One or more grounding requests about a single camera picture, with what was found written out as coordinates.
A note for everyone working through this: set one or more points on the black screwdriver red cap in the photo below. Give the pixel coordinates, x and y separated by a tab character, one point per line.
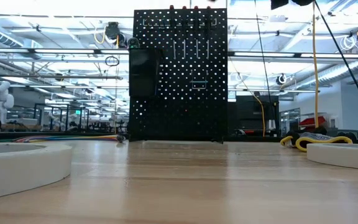
208	23
184	23
196	23

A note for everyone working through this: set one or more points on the black glove yellow trim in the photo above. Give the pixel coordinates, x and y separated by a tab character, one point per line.
315	138

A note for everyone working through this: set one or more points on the white masking tape roll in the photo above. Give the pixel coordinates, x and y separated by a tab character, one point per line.
20	168
343	157

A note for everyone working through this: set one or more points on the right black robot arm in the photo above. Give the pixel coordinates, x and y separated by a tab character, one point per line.
278	3

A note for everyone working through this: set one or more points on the black metal pegboard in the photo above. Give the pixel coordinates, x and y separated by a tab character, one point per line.
182	118

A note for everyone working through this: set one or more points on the black pegboard bin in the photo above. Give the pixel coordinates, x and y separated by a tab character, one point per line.
143	74

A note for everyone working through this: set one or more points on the black background cabinet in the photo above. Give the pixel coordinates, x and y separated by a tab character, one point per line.
253	115

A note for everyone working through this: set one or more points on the red background bin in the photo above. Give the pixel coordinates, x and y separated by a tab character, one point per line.
312	121

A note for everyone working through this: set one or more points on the black slanted stand pole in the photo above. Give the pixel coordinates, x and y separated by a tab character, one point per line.
346	62

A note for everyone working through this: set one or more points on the silver pegboard tool rail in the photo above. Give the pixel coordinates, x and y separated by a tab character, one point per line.
154	23

